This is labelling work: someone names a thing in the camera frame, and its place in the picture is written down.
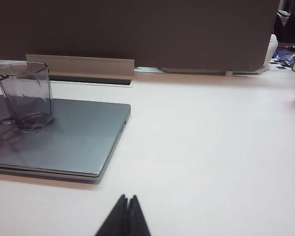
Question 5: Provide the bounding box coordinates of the blue patterned item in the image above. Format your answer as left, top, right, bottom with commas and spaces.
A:
272, 46, 295, 62

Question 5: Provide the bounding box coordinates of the white cable tray cover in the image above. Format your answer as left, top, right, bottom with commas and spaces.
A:
25, 54, 135, 88

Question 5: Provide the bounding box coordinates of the silver closed laptop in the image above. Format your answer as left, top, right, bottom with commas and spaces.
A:
0, 94, 132, 185

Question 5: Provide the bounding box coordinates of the black white checkered board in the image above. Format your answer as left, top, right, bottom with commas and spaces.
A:
269, 56, 295, 70

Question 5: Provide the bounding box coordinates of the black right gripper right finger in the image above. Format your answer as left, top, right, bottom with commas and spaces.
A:
125, 194, 152, 236

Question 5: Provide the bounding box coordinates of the white partition base rail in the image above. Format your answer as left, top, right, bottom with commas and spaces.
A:
135, 64, 271, 76

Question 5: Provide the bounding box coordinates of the transparent grey faceted cup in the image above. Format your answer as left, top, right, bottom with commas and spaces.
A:
0, 61, 54, 131

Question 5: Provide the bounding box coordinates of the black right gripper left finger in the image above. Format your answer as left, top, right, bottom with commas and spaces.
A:
94, 194, 130, 236

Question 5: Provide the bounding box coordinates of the beige fabric desk partition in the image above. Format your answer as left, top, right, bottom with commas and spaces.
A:
0, 0, 282, 72

